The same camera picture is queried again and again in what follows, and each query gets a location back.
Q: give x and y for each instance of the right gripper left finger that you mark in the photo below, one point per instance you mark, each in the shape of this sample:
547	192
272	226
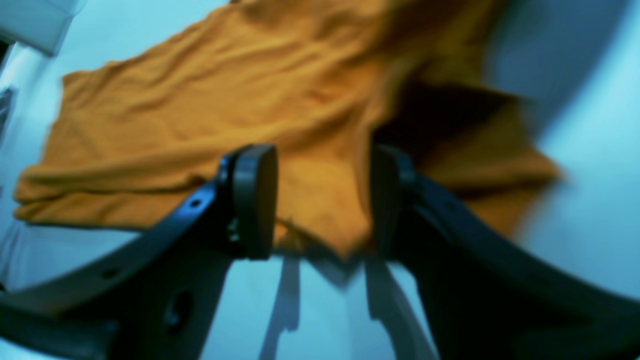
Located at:
156	297

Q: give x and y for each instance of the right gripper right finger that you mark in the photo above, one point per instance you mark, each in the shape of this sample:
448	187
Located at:
484	297

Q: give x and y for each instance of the orange t-shirt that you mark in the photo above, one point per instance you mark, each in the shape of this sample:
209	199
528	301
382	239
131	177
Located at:
320	79

